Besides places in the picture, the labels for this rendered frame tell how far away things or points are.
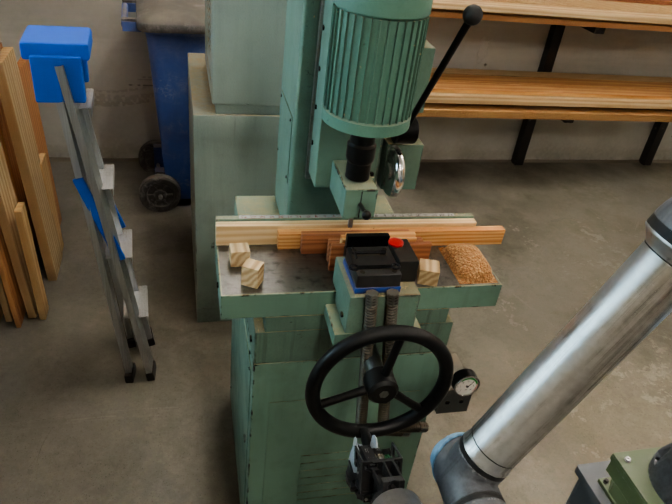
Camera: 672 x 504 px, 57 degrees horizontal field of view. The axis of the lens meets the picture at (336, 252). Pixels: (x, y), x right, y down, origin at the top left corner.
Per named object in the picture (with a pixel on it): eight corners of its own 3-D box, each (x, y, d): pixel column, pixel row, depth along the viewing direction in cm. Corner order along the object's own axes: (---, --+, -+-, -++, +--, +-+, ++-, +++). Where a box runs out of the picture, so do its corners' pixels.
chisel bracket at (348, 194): (341, 225, 130) (345, 190, 125) (328, 192, 141) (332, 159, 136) (374, 225, 131) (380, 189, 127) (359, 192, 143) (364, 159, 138)
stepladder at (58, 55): (113, 388, 215) (13, 48, 147) (114, 340, 235) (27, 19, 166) (161, 379, 218) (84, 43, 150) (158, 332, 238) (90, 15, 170)
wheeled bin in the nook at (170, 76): (136, 218, 303) (119, 14, 250) (135, 168, 346) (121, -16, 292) (265, 213, 321) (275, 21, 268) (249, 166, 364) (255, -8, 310)
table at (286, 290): (221, 353, 115) (221, 328, 112) (213, 259, 139) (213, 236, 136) (515, 335, 129) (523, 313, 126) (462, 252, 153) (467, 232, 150)
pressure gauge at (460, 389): (449, 403, 142) (457, 378, 138) (444, 391, 145) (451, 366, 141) (475, 401, 144) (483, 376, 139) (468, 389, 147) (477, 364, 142)
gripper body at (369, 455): (393, 439, 109) (417, 479, 98) (390, 481, 111) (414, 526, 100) (351, 443, 107) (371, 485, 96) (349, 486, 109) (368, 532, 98)
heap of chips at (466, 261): (459, 284, 132) (463, 270, 129) (437, 247, 143) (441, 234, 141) (498, 282, 134) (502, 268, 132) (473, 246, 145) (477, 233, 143)
